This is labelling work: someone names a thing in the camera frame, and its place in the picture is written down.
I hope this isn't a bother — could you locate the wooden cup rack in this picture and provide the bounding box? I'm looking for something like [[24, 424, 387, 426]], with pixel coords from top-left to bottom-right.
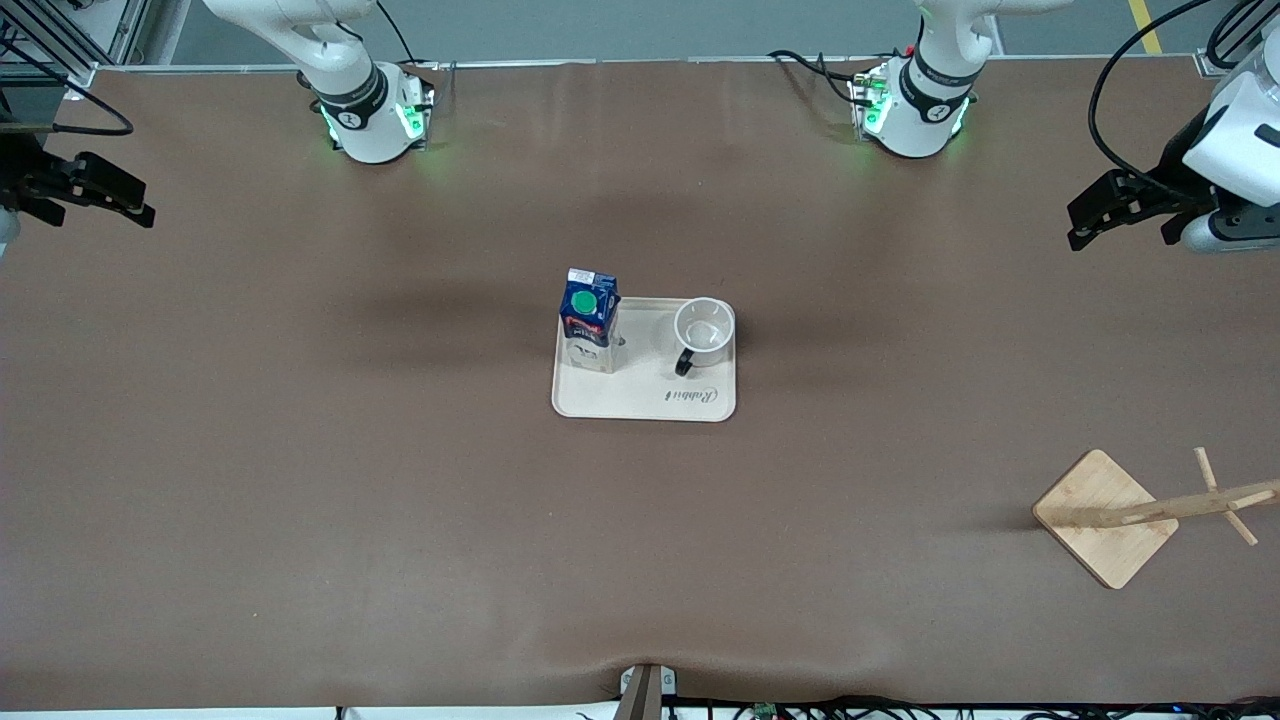
[[1032, 446, 1280, 591]]

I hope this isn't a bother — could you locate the black looped cable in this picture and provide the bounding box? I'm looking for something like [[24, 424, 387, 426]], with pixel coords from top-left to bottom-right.
[[1205, 0, 1280, 71]]

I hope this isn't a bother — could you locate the black base cable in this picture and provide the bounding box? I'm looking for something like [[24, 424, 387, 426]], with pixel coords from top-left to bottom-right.
[[768, 48, 863, 106], [375, 0, 458, 73]]

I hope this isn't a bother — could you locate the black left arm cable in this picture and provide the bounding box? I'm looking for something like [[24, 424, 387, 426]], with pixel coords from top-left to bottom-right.
[[1088, 0, 1216, 201]]

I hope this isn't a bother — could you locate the white smiley cup black handle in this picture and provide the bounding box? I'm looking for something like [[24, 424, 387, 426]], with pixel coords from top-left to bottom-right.
[[672, 297, 738, 378]]

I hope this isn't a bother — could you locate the black left base cable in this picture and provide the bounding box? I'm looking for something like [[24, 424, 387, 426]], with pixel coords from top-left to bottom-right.
[[768, 48, 863, 106]]

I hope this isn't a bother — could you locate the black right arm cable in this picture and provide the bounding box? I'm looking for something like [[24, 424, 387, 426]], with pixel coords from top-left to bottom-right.
[[0, 20, 135, 137]]

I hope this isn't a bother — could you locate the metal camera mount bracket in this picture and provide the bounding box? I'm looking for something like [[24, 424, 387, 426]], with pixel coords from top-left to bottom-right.
[[618, 662, 679, 720]]

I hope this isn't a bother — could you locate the aluminium frame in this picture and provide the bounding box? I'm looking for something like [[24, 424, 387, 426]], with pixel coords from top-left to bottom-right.
[[0, 0, 191, 91]]

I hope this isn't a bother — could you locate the cream plastic tray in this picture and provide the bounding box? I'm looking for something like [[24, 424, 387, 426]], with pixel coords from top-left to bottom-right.
[[551, 297, 738, 423]]

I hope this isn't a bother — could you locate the black right base cable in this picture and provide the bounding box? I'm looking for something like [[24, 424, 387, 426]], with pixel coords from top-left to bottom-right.
[[375, 0, 458, 73]]

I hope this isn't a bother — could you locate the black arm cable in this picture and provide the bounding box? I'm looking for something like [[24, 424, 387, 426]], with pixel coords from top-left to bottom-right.
[[1088, 0, 1216, 201], [0, 20, 135, 137]]

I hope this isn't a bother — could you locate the blue white milk carton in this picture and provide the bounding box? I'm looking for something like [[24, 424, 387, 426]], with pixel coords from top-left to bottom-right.
[[558, 267, 622, 375]]

